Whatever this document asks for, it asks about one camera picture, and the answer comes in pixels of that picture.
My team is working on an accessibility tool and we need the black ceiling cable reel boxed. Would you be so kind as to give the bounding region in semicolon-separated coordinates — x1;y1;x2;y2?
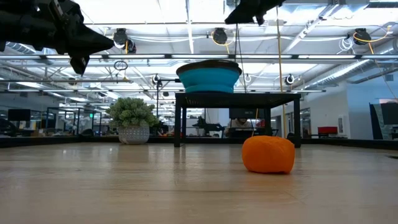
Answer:
112;27;137;54
212;27;229;45
353;27;373;46

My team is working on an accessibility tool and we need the red topped black stand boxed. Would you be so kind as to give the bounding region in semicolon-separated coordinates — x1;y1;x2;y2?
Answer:
317;126;339;136

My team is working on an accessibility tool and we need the black monitor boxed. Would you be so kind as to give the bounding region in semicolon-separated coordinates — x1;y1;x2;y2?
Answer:
229;108;271;119
7;108;32;122

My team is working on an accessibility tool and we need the black hanging cable with loop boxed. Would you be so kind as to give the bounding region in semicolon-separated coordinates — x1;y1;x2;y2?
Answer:
233;23;248;94

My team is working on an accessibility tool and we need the black perforated metal shelf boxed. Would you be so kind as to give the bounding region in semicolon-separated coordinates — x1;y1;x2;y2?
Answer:
173;91;302;149

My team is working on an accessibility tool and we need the blue collapsible bowl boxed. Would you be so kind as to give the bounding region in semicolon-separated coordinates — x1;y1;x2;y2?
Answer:
175;58;243;94

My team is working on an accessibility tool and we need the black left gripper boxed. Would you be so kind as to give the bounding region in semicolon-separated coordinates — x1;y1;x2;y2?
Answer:
37;0;115;58

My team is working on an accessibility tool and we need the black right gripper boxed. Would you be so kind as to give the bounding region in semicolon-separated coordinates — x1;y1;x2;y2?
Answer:
224;0;285;26

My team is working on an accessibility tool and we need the orange toy mandarin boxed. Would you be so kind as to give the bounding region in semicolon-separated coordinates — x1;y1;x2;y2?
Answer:
241;135;296;174

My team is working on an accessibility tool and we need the person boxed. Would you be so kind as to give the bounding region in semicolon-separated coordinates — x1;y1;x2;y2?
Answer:
224;117;254;138

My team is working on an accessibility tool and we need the green succulent in white pot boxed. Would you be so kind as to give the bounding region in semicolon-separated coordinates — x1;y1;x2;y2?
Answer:
105;96;160;146

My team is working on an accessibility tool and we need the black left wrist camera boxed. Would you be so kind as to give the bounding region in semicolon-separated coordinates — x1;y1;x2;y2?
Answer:
68;55;91;77

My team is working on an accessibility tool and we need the yellow hanging cable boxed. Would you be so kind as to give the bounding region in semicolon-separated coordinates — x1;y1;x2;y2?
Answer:
274;6;287;139

